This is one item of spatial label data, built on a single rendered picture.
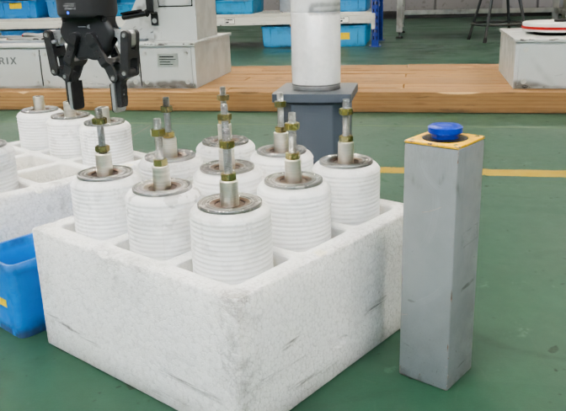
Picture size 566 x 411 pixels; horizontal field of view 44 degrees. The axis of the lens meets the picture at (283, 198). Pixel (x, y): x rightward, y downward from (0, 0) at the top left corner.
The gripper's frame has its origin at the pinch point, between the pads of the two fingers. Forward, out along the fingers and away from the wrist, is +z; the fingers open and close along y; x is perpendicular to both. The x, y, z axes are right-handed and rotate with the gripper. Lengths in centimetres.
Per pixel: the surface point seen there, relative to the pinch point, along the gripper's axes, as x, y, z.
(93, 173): -0.4, -1.7, 10.1
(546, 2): 846, -10, 20
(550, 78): 206, 43, 24
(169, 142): 10.5, 3.8, 7.8
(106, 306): -9.6, 5.8, 24.6
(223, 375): -15.1, 25.8, 27.0
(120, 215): -2.6, 3.9, 14.8
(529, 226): 70, 50, 35
